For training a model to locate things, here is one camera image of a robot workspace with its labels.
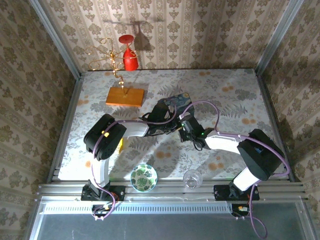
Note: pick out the starry night painted tin box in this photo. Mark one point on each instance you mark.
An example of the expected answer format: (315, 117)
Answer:
(180, 98)

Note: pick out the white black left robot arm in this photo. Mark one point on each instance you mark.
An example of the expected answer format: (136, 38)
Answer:
(135, 128)

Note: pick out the clear drinking glass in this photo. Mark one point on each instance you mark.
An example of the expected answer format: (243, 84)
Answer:
(192, 179)

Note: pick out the yellow plastic object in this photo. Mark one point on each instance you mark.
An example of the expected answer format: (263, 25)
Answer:
(121, 146)

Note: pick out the floral patterned tablecloth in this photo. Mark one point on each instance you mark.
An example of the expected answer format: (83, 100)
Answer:
(155, 82)

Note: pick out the green leaf pattern bowl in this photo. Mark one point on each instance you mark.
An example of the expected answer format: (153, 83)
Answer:
(144, 178)

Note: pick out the red wine glass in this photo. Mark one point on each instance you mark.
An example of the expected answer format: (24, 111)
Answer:
(130, 60)

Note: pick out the black controller board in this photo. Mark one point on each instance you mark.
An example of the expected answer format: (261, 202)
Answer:
(240, 209)
(102, 209)

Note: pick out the grey metal panel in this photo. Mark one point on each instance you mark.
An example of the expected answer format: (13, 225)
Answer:
(175, 227)

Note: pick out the aluminium front frame rail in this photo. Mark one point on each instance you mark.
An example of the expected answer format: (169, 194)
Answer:
(170, 190)

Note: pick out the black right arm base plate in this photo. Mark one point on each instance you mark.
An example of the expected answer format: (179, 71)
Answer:
(222, 193)

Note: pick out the aluminium side frame rail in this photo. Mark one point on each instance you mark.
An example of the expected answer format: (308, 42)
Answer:
(70, 117)
(275, 125)

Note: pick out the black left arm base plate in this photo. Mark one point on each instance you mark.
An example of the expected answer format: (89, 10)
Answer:
(117, 193)

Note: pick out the aluminium corner post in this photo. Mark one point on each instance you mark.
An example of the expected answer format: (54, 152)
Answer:
(57, 42)
(277, 37)

